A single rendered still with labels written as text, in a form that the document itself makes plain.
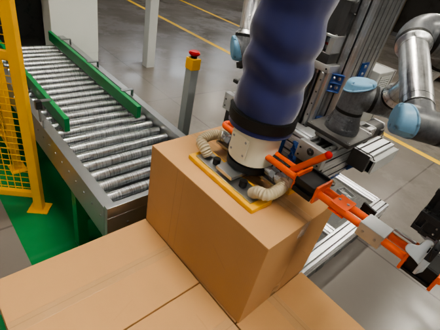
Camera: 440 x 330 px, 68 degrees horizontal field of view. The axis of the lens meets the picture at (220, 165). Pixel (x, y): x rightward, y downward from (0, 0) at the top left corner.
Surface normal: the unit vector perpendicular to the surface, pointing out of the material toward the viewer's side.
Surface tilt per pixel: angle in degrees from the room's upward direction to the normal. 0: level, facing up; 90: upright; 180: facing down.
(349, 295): 0
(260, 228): 0
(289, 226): 0
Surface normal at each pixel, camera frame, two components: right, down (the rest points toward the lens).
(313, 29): 0.49, 0.39
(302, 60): 0.34, 0.81
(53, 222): 0.19, -0.80
